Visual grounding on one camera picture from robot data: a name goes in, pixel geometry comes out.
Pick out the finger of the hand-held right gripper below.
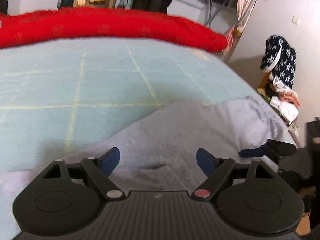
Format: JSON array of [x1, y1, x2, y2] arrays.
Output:
[[239, 140, 297, 158]]

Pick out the red quilt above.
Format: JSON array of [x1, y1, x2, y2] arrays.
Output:
[[0, 7, 228, 53]]

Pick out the metal clothes rack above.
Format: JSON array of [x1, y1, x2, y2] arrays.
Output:
[[172, 0, 240, 28]]

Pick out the wooden chair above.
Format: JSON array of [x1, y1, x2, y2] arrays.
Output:
[[257, 71, 274, 93]]

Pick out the person's right forearm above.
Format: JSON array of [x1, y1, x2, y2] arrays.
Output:
[[296, 182, 320, 237]]

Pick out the white cloth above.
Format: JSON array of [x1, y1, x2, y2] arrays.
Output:
[[270, 76, 300, 125]]

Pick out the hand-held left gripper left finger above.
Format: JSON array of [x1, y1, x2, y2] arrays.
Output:
[[42, 147, 125, 200]]

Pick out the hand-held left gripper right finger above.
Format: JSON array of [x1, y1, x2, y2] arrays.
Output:
[[191, 148, 274, 201]]

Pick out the navy white patterned garment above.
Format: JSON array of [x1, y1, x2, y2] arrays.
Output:
[[260, 35, 297, 87]]

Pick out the pink cloth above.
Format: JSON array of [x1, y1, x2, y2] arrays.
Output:
[[279, 91, 300, 107]]

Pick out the pink floral curtain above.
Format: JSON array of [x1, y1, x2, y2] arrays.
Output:
[[224, 0, 263, 60]]

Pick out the light grey garment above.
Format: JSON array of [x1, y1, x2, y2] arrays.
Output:
[[0, 96, 298, 230]]

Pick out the bed with green checked sheet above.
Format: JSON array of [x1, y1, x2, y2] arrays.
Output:
[[0, 37, 258, 173]]

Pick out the grey sweatpants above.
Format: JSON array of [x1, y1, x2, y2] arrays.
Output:
[[107, 100, 253, 193]]

